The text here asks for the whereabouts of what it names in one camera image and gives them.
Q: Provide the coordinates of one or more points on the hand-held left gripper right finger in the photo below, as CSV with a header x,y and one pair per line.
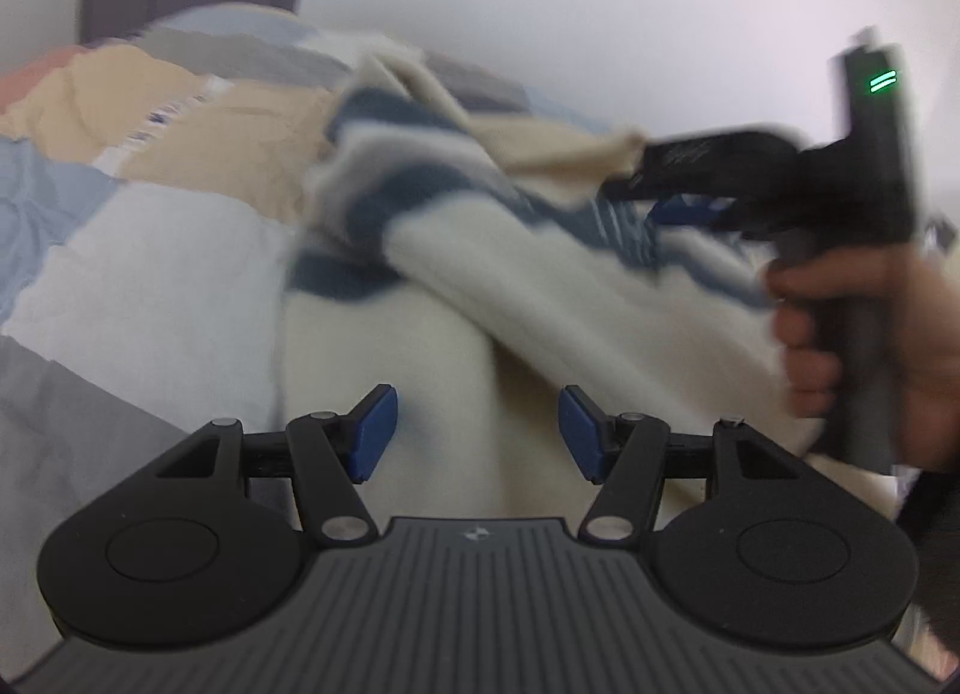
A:
x,y
585,431

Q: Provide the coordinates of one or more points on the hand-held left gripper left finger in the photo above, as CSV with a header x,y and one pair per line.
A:
x,y
371,431

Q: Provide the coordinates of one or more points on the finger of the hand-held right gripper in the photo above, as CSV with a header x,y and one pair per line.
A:
x,y
682,212
712,157

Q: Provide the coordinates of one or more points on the cream sweater with blue stripes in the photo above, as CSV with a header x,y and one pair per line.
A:
x,y
450,334

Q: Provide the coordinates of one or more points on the person's right hand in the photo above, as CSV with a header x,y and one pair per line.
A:
x,y
930,364

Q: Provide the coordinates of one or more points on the patchwork checked quilt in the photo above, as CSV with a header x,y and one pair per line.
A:
x,y
150,251

